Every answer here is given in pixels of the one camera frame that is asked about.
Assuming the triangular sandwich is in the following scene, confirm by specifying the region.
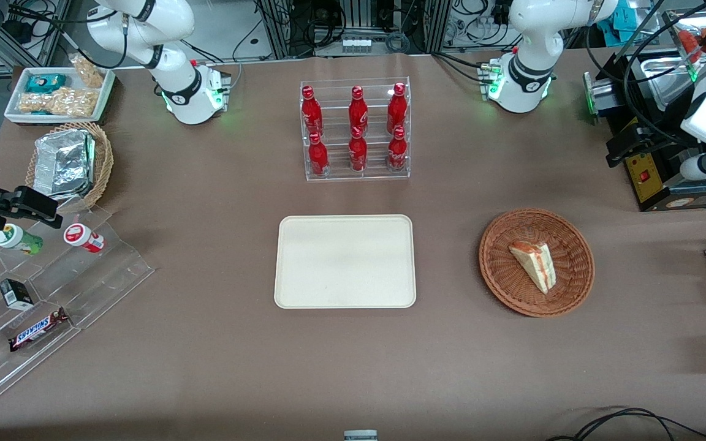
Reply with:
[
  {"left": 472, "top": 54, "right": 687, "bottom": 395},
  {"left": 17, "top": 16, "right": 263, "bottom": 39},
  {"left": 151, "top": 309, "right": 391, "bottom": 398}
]
[{"left": 508, "top": 240, "right": 557, "bottom": 295}]

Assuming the white rectangular snack tray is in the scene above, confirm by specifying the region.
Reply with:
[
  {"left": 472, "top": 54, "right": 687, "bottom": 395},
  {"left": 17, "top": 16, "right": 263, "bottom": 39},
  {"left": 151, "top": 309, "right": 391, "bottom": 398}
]
[{"left": 4, "top": 66, "right": 116, "bottom": 126}]

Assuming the light tan wicker basket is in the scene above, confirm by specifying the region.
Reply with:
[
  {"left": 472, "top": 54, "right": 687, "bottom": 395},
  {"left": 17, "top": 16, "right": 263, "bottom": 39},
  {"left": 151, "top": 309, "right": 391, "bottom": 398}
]
[{"left": 25, "top": 121, "right": 115, "bottom": 214}]

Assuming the brown round wicker basket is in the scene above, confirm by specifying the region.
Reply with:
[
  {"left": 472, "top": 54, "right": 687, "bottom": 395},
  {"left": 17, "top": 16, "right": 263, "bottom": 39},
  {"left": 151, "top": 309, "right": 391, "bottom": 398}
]
[{"left": 479, "top": 208, "right": 596, "bottom": 318}]

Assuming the cream rectangular plastic tray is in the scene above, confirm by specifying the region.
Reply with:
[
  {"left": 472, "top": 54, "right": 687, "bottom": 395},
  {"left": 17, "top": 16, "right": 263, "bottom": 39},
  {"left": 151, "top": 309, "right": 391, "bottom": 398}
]
[{"left": 274, "top": 214, "right": 417, "bottom": 309}]

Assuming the green snack cup white lid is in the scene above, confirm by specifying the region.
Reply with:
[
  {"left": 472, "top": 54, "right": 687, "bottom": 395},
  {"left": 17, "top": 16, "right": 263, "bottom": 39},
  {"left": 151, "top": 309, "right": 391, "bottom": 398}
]
[{"left": 0, "top": 224, "right": 44, "bottom": 255}]

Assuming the black food warmer appliance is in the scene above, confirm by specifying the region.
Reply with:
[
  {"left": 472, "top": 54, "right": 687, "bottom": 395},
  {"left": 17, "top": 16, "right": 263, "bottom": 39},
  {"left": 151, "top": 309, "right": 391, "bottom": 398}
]
[{"left": 583, "top": 9, "right": 706, "bottom": 213}]

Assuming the silver foil package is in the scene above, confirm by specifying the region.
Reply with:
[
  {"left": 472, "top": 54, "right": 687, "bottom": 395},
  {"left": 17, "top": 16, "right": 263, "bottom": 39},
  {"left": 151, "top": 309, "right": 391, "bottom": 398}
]
[{"left": 32, "top": 128, "right": 97, "bottom": 200}]

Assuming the red snack cup white lid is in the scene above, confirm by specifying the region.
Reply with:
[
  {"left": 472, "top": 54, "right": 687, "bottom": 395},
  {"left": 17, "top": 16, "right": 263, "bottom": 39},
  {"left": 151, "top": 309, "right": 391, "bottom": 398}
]
[{"left": 63, "top": 223, "right": 106, "bottom": 254}]

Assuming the red packet in warmer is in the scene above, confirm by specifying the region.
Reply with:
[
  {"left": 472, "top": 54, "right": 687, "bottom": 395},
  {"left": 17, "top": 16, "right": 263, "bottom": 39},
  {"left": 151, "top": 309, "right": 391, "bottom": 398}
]
[{"left": 677, "top": 28, "right": 706, "bottom": 59}]

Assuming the black box with barcode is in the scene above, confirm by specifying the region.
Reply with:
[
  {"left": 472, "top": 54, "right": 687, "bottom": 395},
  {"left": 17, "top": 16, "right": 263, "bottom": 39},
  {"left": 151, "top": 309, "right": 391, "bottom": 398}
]
[{"left": 0, "top": 279, "right": 35, "bottom": 311}]

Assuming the large clear peanut bag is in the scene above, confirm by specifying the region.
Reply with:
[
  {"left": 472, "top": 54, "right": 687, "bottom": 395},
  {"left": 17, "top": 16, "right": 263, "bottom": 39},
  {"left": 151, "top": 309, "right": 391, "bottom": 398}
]
[{"left": 18, "top": 87, "right": 97, "bottom": 118}]

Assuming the teal snack packet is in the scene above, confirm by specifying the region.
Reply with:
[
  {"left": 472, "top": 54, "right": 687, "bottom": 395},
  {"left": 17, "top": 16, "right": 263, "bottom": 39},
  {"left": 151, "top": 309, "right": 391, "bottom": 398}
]
[{"left": 25, "top": 73, "right": 67, "bottom": 94}]

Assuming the teal box in background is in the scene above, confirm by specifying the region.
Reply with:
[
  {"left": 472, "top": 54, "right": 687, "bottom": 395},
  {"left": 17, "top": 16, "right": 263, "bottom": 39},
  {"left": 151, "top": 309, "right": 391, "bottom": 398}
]
[{"left": 597, "top": 3, "right": 637, "bottom": 39}]

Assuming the Snickers chocolate bar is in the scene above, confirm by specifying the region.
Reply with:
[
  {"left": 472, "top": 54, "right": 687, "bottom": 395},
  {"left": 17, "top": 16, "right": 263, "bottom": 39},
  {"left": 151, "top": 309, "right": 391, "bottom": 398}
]
[{"left": 9, "top": 307, "right": 70, "bottom": 352}]

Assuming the small clear peanut bag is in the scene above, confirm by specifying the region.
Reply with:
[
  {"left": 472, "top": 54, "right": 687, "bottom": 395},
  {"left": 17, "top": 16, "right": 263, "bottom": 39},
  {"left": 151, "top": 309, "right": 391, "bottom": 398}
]
[{"left": 71, "top": 54, "right": 106, "bottom": 89}]

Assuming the red cola bottle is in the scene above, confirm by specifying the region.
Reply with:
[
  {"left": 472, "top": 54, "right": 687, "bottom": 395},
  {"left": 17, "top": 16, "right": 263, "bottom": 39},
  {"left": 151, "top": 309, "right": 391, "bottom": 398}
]
[
  {"left": 301, "top": 86, "right": 324, "bottom": 137},
  {"left": 308, "top": 132, "right": 330, "bottom": 178},
  {"left": 387, "top": 83, "right": 408, "bottom": 130},
  {"left": 348, "top": 126, "right": 368, "bottom": 173},
  {"left": 348, "top": 86, "right": 369, "bottom": 130},
  {"left": 387, "top": 126, "right": 408, "bottom": 173}
]

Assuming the clear acrylic bottle rack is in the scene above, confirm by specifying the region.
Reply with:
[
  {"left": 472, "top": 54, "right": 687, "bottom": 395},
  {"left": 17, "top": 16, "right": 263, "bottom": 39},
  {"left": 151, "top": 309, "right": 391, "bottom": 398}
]
[{"left": 300, "top": 77, "right": 412, "bottom": 182}]

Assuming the black floor cable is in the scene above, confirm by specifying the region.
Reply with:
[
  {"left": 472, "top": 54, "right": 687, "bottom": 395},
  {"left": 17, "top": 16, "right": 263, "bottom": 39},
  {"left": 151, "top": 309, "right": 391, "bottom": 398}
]
[{"left": 546, "top": 407, "right": 706, "bottom": 441}]

